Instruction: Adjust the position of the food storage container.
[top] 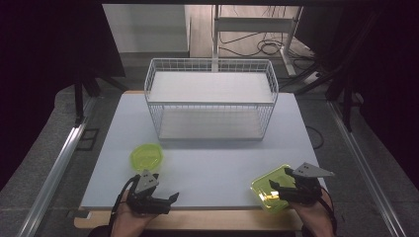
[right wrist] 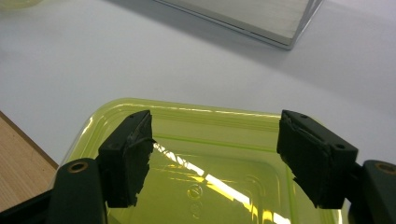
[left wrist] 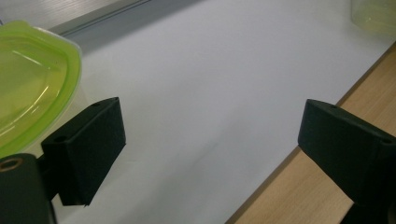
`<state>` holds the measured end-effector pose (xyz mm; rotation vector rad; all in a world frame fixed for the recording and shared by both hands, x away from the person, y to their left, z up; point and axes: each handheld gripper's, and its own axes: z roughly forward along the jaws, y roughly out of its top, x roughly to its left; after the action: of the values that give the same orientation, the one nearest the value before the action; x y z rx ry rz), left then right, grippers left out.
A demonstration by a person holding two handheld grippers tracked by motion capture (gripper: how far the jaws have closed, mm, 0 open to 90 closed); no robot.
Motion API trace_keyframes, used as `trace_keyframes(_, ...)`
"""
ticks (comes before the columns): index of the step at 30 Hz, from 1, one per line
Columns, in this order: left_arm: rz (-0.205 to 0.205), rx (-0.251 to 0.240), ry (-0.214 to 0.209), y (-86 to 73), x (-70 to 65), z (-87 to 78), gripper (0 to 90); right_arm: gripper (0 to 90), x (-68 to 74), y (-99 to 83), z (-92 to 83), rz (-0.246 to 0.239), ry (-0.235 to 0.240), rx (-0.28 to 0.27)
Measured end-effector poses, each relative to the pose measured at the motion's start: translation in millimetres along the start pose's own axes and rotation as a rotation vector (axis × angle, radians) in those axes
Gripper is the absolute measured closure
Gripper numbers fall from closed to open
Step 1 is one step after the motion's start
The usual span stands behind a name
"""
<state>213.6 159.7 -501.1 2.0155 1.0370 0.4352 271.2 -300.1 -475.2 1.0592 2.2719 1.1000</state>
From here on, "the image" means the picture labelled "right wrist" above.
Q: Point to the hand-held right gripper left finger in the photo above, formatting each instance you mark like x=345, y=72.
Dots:
x=124, y=161

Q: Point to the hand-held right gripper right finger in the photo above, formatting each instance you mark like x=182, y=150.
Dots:
x=314, y=161

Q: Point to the rectangular green plastic container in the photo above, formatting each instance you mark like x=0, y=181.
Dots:
x=218, y=174

